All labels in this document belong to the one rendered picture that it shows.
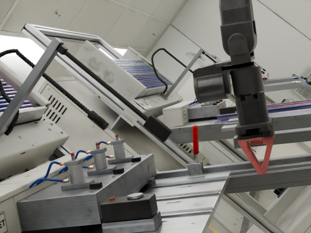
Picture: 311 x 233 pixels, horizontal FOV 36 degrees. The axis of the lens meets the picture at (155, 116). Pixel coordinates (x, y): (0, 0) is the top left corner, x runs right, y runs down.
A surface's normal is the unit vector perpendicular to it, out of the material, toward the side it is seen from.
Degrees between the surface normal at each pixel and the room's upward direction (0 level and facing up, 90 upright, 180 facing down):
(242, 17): 94
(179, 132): 90
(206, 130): 90
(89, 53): 90
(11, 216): 132
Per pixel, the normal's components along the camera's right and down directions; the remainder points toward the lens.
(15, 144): 0.59, -0.77
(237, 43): -0.29, 0.19
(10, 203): 0.96, -0.15
